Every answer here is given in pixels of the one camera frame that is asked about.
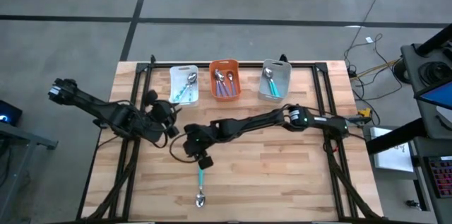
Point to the white paper box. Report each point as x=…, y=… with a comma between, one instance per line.
x=392, y=150

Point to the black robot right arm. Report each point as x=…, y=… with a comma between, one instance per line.
x=254, y=123

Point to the black aluminium table frame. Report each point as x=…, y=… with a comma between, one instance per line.
x=203, y=64

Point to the yellow black connector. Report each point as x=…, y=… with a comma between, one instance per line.
x=363, y=112

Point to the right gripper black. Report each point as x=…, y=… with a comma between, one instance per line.
x=196, y=142

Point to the backlit black keyboard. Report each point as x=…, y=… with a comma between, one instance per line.
x=439, y=178

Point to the grey plastic bin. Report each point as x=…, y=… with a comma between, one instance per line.
x=284, y=82

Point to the blue screen monitor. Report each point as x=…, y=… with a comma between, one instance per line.
x=438, y=95

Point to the grey side table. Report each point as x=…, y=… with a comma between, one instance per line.
x=21, y=139

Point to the black device blue light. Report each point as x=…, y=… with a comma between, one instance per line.
x=7, y=114

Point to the orange plastic bin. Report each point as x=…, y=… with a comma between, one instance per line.
x=236, y=66

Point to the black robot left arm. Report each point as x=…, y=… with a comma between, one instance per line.
x=88, y=105

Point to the small black floor object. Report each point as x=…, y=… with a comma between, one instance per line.
x=411, y=203

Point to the white plastic bin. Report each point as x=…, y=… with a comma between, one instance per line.
x=176, y=75

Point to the grey equipment cart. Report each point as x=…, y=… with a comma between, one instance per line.
x=409, y=58

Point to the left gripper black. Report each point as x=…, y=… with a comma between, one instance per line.
x=160, y=114

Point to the small white floor tag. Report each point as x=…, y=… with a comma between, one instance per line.
x=369, y=39

